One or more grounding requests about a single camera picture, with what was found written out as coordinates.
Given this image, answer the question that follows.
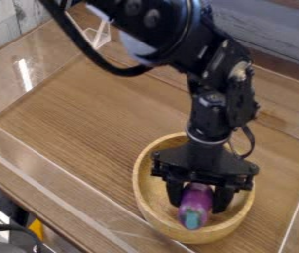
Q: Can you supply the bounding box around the clear acrylic corner bracket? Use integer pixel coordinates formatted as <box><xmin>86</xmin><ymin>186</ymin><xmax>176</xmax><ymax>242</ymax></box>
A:
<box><xmin>65</xmin><ymin>12</ymin><xmax>111</xmax><ymax>50</ymax></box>

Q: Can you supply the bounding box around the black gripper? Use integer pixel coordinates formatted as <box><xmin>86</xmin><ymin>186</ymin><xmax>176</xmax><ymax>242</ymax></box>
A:
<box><xmin>152</xmin><ymin>141</ymin><xmax>258</xmax><ymax>213</ymax></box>

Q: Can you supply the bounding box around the brown wooden bowl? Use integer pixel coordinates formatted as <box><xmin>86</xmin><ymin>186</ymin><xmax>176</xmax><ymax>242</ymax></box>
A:
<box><xmin>133</xmin><ymin>132</ymin><xmax>254</xmax><ymax>245</ymax></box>

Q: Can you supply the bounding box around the black cable loop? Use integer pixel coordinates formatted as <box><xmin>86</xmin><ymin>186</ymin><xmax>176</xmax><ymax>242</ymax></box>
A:
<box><xmin>0</xmin><ymin>224</ymin><xmax>45</xmax><ymax>253</ymax></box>

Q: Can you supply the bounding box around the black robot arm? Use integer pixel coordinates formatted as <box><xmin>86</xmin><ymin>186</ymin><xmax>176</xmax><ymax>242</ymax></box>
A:
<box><xmin>86</xmin><ymin>0</ymin><xmax>258</xmax><ymax>213</ymax></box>

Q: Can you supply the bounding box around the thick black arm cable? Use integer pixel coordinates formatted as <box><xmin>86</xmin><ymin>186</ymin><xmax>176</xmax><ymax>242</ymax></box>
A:
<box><xmin>39</xmin><ymin>0</ymin><xmax>156</xmax><ymax>78</ymax></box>

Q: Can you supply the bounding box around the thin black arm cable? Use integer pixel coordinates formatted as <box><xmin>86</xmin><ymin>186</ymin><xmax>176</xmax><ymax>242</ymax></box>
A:
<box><xmin>228</xmin><ymin>125</ymin><xmax>257</xmax><ymax>160</ymax></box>

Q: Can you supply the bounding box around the purple toy eggplant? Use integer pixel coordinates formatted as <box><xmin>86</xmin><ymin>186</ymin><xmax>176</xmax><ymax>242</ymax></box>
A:
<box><xmin>178</xmin><ymin>183</ymin><xmax>214</xmax><ymax>230</ymax></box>

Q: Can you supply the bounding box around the clear acrylic front wall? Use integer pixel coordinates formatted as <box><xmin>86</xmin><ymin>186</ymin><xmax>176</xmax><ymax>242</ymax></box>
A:
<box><xmin>0</xmin><ymin>128</ymin><xmax>196</xmax><ymax>253</ymax></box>

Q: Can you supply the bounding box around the yellow tag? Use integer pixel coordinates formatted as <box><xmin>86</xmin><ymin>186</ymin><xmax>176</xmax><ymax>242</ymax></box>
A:
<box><xmin>29</xmin><ymin>218</ymin><xmax>46</xmax><ymax>240</ymax></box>

